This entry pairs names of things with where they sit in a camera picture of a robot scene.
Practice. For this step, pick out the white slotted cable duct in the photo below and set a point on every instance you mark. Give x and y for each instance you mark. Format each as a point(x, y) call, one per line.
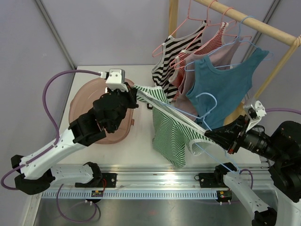
point(132, 194)

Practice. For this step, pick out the red striped tank top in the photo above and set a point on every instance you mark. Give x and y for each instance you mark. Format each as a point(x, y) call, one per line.
point(188, 56)

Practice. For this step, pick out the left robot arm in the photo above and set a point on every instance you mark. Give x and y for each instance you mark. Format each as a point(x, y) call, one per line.
point(39, 170)

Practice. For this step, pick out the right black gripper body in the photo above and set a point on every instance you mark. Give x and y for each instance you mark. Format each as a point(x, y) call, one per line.
point(236, 145)

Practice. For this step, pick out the pink plastic basin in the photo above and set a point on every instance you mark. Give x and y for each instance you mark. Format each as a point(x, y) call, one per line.
point(82, 121)

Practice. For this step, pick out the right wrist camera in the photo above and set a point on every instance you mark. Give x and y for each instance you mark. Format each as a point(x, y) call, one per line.
point(255, 110)

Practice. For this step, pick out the pink hanger of black top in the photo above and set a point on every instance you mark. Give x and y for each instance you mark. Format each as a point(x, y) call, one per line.
point(178, 26)

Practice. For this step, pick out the black white striped tank top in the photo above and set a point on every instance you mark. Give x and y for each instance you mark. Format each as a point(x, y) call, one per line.
point(160, 76)

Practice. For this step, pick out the mauve tank top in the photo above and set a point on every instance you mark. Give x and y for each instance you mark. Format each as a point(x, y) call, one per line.
point(199, 76)

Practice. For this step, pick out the green striped tank top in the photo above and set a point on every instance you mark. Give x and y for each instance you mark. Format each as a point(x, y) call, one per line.
point(174, 132)

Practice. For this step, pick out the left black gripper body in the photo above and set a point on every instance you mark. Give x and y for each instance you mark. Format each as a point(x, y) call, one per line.
point(126, 100)

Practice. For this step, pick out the aluminium rail frame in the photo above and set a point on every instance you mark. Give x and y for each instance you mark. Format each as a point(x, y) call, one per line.
point(137, 164)

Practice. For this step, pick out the wooden clothes rack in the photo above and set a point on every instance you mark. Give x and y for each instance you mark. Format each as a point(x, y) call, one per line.
point(259, 26)

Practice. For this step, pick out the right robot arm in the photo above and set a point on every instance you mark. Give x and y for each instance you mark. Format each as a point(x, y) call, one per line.
point(284, 149)

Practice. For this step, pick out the teal tank top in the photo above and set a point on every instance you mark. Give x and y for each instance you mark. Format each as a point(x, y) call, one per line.
point(229, 88)

